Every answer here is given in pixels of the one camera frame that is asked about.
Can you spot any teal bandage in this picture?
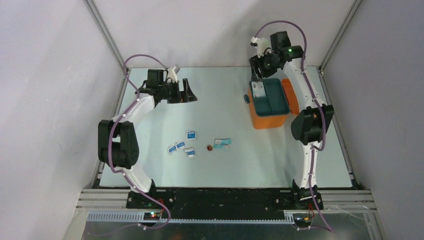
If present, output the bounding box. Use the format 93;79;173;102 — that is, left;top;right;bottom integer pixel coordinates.
213;138;232;150

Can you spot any blue wipe packet left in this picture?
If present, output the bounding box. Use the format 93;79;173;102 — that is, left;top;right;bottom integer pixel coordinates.
167;144;177;155

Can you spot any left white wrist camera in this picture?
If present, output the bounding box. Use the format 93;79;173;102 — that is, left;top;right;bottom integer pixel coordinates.
165;65;180;84

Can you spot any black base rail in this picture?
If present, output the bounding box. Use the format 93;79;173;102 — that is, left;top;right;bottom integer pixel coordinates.
126;187;324;221

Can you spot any blue white sachet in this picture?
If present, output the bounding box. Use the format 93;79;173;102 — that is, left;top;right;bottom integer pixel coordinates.
251;81;267;98

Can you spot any blue wipe packet middle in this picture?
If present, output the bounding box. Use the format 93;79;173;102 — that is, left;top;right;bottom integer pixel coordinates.
175;140;187;151

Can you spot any blue wipe packet lower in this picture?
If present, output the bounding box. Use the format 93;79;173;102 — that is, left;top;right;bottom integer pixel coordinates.
184;147;196;158

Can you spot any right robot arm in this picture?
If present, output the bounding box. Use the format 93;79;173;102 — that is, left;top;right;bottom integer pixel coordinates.
244;31;334;209

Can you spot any teal divided tray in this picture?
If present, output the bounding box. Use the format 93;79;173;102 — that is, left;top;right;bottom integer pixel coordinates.
249;78;290;118

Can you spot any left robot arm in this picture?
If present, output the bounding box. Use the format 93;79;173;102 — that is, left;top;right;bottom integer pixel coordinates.
97;65;198;208

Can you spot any blue alcohol wipe packet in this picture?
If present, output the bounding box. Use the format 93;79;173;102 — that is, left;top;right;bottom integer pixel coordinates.
186;130;197;140

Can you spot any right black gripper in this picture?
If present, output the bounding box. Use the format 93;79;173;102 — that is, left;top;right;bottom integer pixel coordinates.
248;50;279;83

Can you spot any orange medicine kit box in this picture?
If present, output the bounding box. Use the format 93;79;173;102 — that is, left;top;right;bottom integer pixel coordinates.
243;78;300;130

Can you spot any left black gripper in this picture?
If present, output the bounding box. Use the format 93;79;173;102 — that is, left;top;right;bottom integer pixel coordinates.
159;78;197;104

